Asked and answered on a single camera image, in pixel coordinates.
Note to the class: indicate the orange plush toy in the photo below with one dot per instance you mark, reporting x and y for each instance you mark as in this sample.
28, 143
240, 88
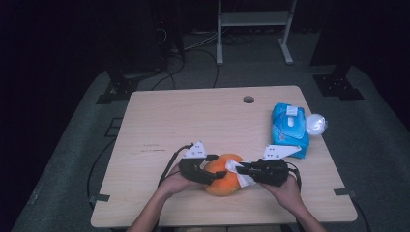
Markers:
222, 187

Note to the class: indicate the black stand base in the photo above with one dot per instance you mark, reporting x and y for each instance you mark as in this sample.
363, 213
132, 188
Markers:
338, 87
122, 88

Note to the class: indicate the white metal stand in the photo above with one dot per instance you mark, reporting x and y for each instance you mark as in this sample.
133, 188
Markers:
220, 38

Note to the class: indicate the white wet wipe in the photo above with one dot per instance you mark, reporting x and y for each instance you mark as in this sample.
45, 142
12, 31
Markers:
243, 182

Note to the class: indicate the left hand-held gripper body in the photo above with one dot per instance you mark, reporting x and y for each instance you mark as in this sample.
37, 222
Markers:
193, 151

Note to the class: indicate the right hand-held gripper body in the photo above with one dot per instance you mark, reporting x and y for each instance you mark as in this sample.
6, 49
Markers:
274, 172

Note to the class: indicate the person's right hand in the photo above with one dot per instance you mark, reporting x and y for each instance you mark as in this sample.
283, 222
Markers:
288, 193

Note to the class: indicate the black tape strip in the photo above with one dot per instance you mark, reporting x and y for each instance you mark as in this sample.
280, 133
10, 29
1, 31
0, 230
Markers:
100, 197
343, 192

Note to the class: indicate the blue wet wipes pack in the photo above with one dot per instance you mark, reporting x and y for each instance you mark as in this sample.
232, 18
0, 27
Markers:
290, 129

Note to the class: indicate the round clear plastic lid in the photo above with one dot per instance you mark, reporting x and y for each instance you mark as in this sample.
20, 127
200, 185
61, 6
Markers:
316, 124

